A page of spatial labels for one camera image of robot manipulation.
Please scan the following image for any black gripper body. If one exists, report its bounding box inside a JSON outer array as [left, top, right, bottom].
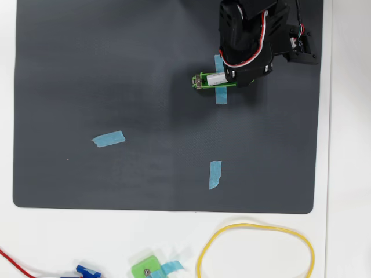
[[221, 43, 275, 79]]

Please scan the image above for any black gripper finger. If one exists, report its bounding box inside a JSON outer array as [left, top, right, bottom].
[[228, 68, 274, 88]]

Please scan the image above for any white cylindrical battery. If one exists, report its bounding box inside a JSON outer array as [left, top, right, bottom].
[[206, 72, 228, 87]]

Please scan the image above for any blue tape strip under holder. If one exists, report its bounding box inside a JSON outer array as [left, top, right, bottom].
[[214, 54, 228, 105]]

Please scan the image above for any green battery holder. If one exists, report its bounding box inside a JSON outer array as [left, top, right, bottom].
[[191, 70, 256, 91]]

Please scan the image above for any short blue tape strip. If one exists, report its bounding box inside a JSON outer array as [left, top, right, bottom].
[[208, 160, 223, 191]]

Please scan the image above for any dark grey work mat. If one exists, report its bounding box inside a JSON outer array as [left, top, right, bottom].
[[12, 0, 325, 215]]

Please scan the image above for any yellow rubber band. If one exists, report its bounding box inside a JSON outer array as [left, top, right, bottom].
[[196, 222, 316, 278]]

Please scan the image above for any slanted blue tape strip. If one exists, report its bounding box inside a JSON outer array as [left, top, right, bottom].
[[91, 130, 126, 148]]

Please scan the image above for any blue tape on green block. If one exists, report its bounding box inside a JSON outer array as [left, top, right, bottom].
[[150, 259, 185, 278]]

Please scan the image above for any green plastic block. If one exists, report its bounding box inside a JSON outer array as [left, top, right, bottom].
[[130, 254, 163, 278]]

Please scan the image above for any blue plastic connector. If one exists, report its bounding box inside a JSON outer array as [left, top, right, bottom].
[[75, 264, 102, 278]]

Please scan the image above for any red white servo cable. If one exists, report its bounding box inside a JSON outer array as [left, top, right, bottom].
[[219, 10, 269, 68]]

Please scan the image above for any multicolour camera cable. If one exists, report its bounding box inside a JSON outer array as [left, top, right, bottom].
[[293, 0, 307, 44]]

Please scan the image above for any red wire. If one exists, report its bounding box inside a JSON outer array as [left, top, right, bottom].
[[0, 247, 37, 278]]

